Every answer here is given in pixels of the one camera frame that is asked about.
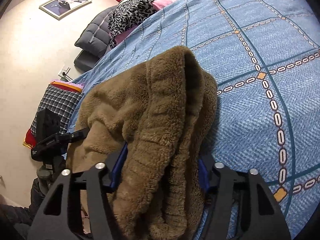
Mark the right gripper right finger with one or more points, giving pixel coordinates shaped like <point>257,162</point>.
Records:
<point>258,216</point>

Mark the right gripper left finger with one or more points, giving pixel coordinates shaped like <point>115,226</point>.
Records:
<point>77,207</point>

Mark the brown fleece pants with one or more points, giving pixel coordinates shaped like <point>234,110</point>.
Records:
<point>163,108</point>

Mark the checkered pillow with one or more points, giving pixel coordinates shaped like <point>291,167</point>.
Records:
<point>61,98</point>

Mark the grey padded headboard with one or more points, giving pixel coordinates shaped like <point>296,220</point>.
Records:
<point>94,41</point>

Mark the framed wedding photo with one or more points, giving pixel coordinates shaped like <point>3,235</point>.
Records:
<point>59,9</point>

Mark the leopard print cloth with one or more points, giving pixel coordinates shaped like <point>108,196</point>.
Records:
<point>132,13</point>

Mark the blue patterned quilt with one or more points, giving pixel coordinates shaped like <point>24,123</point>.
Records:
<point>264,56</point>

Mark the pink blanket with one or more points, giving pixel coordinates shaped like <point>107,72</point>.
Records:
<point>160,3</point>

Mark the wall power socket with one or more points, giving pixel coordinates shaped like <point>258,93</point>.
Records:
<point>64,72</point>

